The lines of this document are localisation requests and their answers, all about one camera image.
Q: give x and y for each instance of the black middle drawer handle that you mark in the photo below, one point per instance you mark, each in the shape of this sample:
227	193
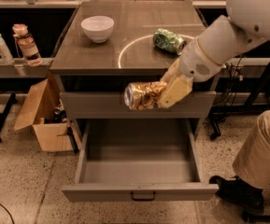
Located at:
143	197

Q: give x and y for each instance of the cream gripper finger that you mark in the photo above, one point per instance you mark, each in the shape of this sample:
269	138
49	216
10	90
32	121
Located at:
176	89
172	72

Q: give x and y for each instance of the open grey middle drawer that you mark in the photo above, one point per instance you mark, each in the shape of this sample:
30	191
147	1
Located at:
119	156

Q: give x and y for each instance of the closed grey top drawer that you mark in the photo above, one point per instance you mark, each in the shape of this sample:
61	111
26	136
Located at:
111	105

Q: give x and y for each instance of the brown labelled bottle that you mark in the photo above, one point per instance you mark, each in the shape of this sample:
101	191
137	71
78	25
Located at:
26	43

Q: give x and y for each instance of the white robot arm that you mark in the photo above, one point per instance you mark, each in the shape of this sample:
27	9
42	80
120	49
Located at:
245	27

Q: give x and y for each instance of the wooden box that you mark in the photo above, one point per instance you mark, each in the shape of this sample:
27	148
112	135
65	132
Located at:
44	112

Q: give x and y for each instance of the crushed green can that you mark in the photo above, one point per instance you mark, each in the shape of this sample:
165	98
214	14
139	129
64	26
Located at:
168	41

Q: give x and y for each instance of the black stand leg right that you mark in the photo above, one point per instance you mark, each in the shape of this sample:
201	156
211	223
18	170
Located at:
225	106

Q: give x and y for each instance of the white plastic bottle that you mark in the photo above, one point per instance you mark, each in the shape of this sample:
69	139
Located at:
5	52

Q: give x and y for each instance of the white ceramic bowl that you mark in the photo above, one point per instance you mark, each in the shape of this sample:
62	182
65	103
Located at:
97	28

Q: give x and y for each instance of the crushed orange can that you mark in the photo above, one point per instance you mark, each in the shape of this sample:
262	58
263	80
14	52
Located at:
143	95

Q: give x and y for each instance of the grey drawer cabinet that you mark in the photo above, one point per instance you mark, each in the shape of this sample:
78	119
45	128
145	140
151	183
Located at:
128	55

